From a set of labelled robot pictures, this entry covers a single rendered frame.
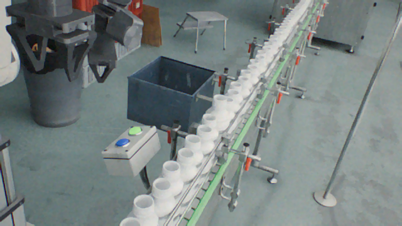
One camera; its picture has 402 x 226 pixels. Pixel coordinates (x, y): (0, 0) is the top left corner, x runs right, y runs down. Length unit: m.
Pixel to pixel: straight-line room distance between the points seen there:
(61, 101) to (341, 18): 4.04
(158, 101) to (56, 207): 1.05
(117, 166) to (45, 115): 2.08
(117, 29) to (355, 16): 4.95
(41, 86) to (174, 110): 1.45
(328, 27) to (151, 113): 4.32
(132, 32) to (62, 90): 2.01
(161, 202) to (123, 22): 0.40
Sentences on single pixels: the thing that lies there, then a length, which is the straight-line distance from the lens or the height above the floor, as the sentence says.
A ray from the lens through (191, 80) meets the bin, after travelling 1.83.
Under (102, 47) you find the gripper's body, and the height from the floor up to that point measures 1.32.
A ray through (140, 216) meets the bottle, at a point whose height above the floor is 1.15.
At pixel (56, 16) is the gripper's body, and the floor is 1.49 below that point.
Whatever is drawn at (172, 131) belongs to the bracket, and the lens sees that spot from 1.02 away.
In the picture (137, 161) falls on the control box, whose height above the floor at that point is 1.09.
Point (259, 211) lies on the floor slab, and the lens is 2.41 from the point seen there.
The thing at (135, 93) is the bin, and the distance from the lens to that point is 1.63.
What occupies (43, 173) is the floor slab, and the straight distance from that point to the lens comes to 2.59.
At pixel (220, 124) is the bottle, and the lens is 0.98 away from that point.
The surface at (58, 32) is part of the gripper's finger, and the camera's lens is 0.54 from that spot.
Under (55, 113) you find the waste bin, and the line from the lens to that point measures 2.92.
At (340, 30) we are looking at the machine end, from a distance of 5.65.
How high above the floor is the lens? 1.65
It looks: 31 degrees down
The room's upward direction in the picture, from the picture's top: 8 degrees clockwise
